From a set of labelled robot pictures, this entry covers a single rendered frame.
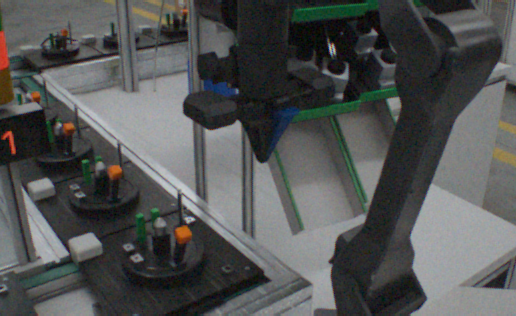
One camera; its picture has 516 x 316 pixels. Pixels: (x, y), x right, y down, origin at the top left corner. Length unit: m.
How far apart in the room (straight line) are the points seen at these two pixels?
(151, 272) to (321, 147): 0.39
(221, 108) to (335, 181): 0.47
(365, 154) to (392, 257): 0.56
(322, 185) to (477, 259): 0.38
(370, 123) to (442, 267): 0.32
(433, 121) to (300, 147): 0.59
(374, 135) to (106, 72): 1.20
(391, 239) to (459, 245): 0.70
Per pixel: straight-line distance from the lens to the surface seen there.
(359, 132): 1.14
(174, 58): 2.22
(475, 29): 0.47
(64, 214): 1.14
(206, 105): 0.62
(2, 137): 0.88
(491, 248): 1.28
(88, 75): 2.09
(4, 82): 0.86
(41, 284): 1.01
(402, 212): 0.54
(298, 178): 1.03
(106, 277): 0.95
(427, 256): 1.21
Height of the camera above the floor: 1.54
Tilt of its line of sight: 26 degrees down
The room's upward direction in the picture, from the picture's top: straight up
